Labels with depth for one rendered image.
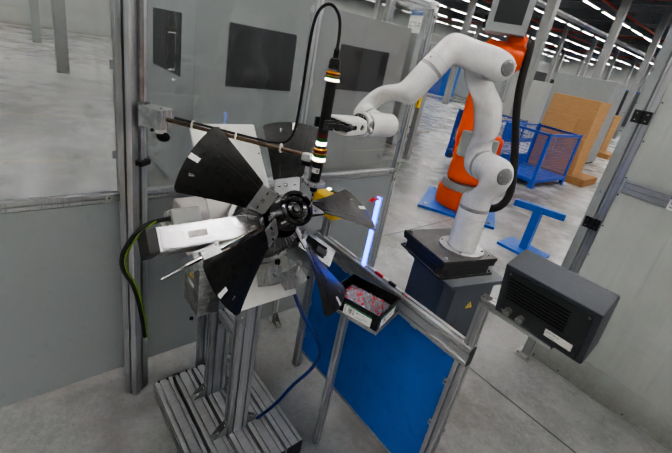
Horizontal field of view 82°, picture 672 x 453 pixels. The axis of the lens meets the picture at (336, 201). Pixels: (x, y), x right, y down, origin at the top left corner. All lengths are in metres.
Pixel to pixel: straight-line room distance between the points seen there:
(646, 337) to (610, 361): 0.26
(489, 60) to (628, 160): 1.37
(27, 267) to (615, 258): 2.86
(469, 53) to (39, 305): 1.92
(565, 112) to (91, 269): 8.55
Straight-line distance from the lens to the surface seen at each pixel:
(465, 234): 1.69
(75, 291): 2.03
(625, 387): 2.98
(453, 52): 1.45
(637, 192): 2.65
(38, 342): 2.16
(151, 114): 1.53
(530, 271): 1.24
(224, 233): 1.30
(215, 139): 1.21
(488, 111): 1.56
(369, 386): 1.95
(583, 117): 9.04
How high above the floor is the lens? 1.72
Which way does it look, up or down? 22 degrees down
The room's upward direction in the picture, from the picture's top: 11 degrees clockwise
